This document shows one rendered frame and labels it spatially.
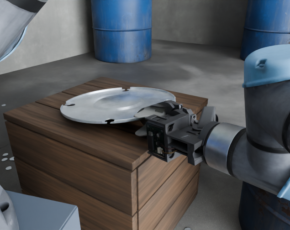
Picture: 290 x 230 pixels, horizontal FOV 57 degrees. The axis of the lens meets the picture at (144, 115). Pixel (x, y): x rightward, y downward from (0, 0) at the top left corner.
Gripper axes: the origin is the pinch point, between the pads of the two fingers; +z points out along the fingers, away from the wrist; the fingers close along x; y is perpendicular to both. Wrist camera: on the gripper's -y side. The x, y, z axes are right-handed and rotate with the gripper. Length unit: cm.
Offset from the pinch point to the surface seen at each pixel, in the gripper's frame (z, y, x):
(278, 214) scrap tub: -22.7, -18.3, 24.8
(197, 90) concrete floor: 73, -109, 30
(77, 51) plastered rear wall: 225, -100, 8
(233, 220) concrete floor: -7.6, -24.6, 39.6
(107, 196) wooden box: -0.8, 12.4, 14.3
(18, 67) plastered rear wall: 207, -33, 11
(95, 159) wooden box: 0.5, 13.1, 5.7
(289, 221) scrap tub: -25.3, -18.1, 25.0
